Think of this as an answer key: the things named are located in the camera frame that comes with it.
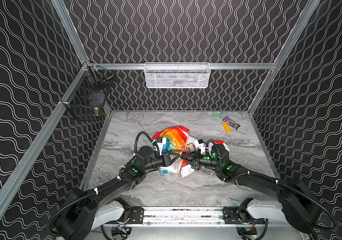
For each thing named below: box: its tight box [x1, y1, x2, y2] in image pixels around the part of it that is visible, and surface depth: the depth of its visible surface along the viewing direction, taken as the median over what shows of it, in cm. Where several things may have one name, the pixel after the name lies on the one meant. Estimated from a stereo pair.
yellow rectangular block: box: [222, 122, 231, 134], surface depth 112 cm
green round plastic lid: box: [213, 111, 224, 119], surface depth 119 cm
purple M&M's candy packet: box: [222, 116, 241, 130], surface depth 115 cm
